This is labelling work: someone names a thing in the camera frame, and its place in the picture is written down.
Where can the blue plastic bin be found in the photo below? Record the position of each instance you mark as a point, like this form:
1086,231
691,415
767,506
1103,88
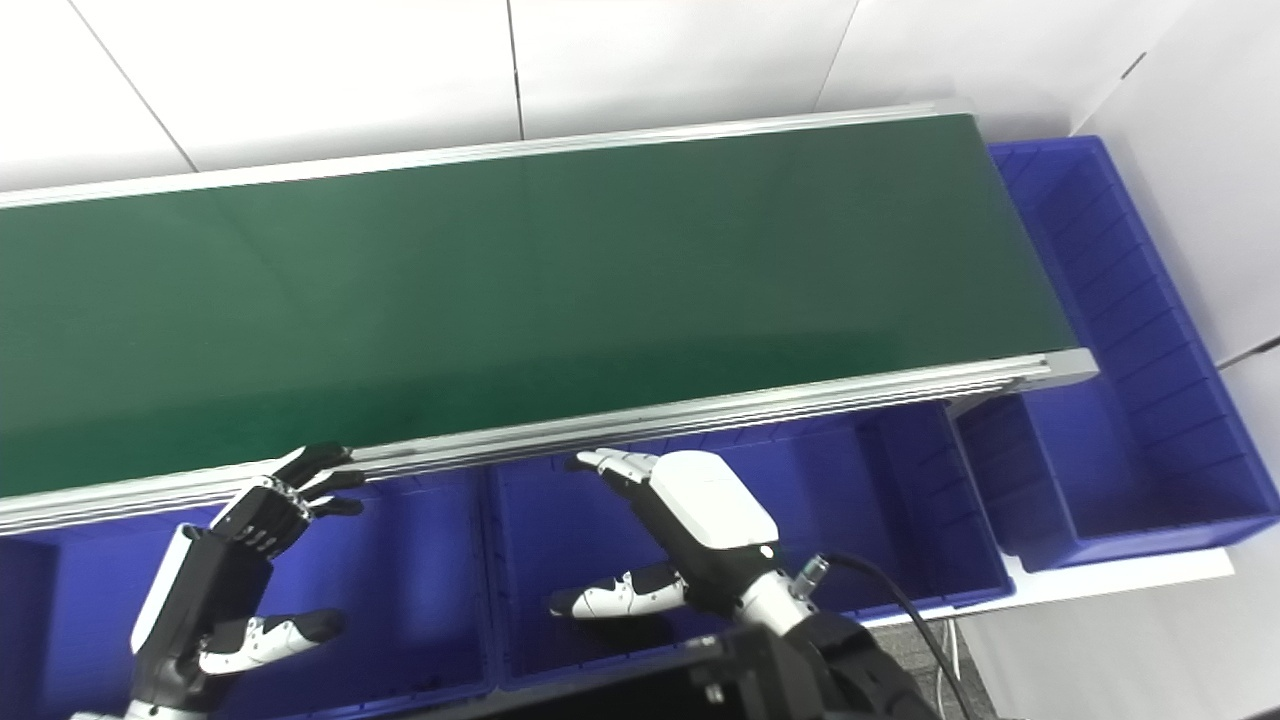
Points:
880,510
400,600
1130,330

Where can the green conveyor belt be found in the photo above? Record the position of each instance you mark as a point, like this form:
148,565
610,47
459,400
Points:
700,410
500,300

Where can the white bin table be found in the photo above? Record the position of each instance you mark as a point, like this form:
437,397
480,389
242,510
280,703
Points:
1120,575

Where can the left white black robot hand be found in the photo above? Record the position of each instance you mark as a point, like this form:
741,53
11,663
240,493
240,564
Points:
200,600

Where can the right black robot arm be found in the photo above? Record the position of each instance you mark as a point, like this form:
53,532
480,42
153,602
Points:
850,670

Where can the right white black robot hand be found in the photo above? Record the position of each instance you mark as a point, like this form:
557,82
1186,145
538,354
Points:
715,520

